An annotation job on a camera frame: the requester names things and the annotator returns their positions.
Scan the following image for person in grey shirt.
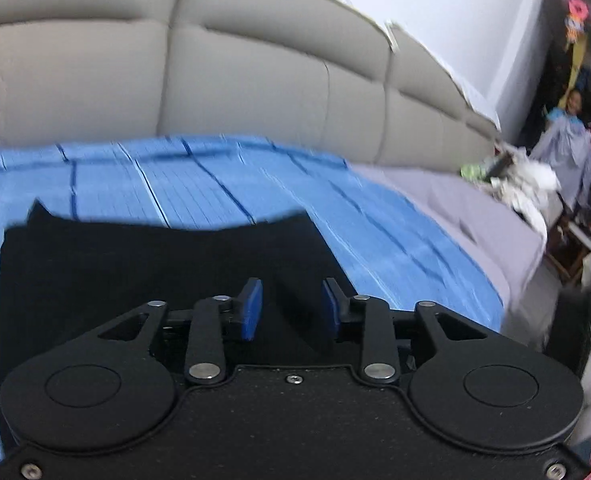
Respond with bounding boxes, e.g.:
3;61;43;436
530;88;591;211

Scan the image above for beige padded headboard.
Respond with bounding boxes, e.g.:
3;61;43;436
0;0;499;171

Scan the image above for lavender blanket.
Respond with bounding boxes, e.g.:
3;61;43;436
351;164;545;349

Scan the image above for wooden chair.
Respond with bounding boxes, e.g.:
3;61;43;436
545;206;591;285

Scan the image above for black pants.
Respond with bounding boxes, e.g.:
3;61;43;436
0;205;359;384

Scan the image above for pile of white clothes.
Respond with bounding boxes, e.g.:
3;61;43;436
460;143;563;240

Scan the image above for blue plaid bed sheet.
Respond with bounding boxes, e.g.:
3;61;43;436
0;133;507;468

